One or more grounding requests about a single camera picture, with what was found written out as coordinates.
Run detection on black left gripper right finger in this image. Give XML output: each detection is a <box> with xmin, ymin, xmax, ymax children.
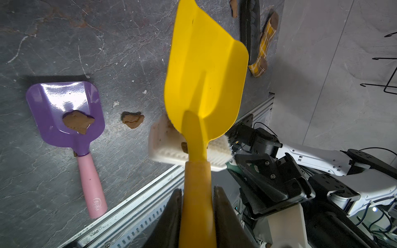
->
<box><xmin>214</xmin><ymin>186</ymin><xmax>254</xmax><ymax>248</ymax></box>

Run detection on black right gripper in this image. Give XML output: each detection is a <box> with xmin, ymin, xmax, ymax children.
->
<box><xmin>227</xmin><ymin>153</ymin><xmax>315</xmax><ymax>220</ymax></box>

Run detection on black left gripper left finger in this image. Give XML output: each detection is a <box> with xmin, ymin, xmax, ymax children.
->
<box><xmin>143</xmin><ymin>189</ymin><xmax>183</xmax><ymax>248</ymax></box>

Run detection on white cleaning brush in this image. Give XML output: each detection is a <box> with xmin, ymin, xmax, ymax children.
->
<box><xmin>148</xmin><ymin>114</ymin><xmax>235</xmax><ymax>172</ymax></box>

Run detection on yellow toy trowel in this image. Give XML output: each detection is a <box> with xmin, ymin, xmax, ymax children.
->
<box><xmin>164</xmin><ymin>1</ymin><xmax>249</xmax><ymax>248</ymax></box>

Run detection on purple trowel pink handle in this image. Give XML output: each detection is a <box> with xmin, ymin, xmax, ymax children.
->
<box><xmin>26</xmin><ymin>81</ymin><xmax>108</xmax><ymax>219</ymax></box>

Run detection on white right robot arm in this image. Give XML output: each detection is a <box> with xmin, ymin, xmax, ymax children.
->
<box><xmin>226</xmin><ymin>120</ymin><xmax>397</xmax><ymax>248</ymax></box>

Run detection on black oval brush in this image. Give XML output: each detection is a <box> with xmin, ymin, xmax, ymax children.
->
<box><xmin>240</xmin><ymin>0</ymin><xmax>261</xmax><ymax>65</ymax></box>

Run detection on soil lump on purple trowel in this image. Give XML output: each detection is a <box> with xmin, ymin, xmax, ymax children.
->
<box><xmin>63</xmin><ymin>111</ymin><xmax>95</xmax><ymax>135</ymax></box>

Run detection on soil lumps near black brush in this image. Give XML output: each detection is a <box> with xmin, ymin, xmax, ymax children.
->
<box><xmin>229</xmin><ymin>0</ymin><xmax>238</xmax><ymax>18</ymax></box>

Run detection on plaid brown cloth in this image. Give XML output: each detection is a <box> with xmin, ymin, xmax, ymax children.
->
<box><xmin>248</xmin><ymin>12</ymin><xmax>279</xmax><ymax>78</ymax></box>

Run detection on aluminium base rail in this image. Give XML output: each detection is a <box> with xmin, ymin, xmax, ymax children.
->
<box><xmin>55</xmin><ymin>92</ymin><xmax>276</xmax><ymax>248</ymax></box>

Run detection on black wall hook rack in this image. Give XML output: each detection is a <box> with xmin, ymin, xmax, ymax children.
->
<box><xmin>359</xmin><ymin>29</ymin><xmax>397</xmax><ymax>97</ymax></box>

